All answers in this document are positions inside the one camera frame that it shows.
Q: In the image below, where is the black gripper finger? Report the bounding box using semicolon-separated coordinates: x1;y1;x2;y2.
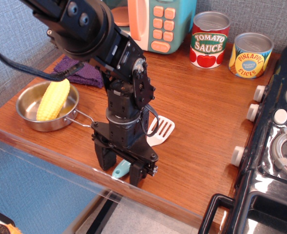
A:
95;143;116;171
129;162;147;187

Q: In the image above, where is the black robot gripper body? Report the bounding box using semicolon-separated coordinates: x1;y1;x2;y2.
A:
91;109;159;176

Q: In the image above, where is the white spatula teal handle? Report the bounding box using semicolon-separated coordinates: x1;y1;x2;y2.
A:
112;116;175;178

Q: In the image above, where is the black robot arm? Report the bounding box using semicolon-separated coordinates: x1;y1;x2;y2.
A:
25;0;158;186

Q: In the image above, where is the purple folded cloth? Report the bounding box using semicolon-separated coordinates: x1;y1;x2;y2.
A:
54;56;103;88

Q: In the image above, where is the yellow toy corn cob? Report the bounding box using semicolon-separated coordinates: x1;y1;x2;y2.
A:
36;79;70;121

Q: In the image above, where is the small steel frying pan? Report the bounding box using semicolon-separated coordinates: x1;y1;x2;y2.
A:
16;79;94;132

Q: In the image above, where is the toy microwave teal and cream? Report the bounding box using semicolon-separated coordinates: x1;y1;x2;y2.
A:
104;0;197;54

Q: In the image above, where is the orange object bottom left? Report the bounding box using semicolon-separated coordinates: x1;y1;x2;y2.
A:
0;224;22;234

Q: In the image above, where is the black toy stove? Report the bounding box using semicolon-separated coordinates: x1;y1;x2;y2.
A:
199;47;287;234

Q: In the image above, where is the tomato sauce can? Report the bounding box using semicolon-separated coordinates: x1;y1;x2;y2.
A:
189;11;231;69

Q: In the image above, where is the pineapple slices can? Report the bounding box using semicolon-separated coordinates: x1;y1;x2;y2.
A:
228;32;274;79

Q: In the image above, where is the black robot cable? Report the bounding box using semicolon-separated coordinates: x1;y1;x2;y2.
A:
0;36;85;82

